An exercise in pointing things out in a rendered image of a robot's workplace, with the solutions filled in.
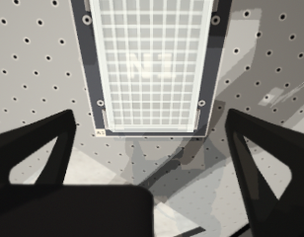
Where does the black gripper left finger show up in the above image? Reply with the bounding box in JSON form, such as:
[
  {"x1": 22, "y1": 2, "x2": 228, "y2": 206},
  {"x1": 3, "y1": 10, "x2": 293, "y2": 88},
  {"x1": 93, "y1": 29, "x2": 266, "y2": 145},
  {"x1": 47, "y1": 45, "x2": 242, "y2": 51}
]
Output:
[{"x1": 0, "y1": 110, "x2": 77, "y2": 185}]

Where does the grey benchtop plate washer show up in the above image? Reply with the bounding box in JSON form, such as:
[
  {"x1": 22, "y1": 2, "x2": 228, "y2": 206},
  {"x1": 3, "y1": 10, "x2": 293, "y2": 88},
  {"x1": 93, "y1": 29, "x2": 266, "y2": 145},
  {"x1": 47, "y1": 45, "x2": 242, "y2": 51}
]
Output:
[{"x1": 230, "y1": 223, "x2": 253, "y2": 237}]

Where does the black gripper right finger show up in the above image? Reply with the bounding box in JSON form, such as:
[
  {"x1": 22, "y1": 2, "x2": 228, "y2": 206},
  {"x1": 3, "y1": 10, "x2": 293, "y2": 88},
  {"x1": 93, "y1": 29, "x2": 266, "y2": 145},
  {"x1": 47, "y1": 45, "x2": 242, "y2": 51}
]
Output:
[{"x1": 225, "y1": 109, "x2": 304, "y2": 237}]

